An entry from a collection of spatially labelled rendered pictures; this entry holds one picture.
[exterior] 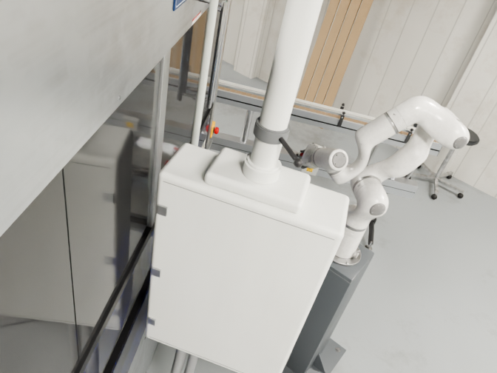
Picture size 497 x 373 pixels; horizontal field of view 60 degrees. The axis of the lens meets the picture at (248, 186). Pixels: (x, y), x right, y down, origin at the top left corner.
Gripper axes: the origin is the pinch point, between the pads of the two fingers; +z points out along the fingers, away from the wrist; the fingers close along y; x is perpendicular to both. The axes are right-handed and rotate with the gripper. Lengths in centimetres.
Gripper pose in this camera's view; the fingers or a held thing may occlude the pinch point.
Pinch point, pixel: (303, 155)
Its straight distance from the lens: 193.8
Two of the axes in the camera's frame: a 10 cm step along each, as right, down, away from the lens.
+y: -4.3, 9.0, -0.2
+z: -3.1, -1.3, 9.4
